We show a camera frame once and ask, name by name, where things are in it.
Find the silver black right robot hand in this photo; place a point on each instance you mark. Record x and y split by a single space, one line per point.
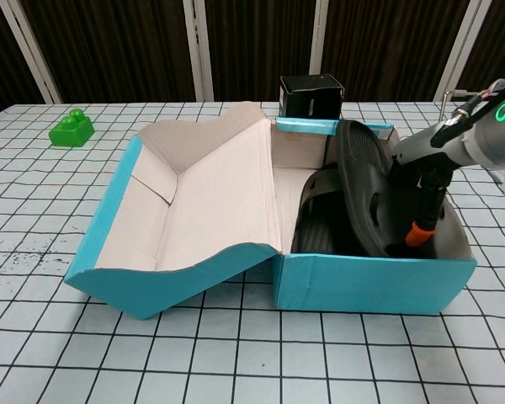
421 149

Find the black rubber slipper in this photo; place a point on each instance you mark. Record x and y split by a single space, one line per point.
315 227
362 168

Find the light blue shoebox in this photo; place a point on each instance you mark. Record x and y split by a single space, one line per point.
362 286

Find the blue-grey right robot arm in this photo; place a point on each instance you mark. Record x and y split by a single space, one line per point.
501 134

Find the white black-grid checkered tablecloth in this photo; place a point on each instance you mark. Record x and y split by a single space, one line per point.
109 357

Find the black square cup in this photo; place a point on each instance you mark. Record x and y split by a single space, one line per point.
311 101

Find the green toy building block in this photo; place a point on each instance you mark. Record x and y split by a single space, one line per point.
71 132

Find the white partition frame post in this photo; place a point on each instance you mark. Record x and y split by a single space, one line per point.
33 54
463 46
319 38
198 50

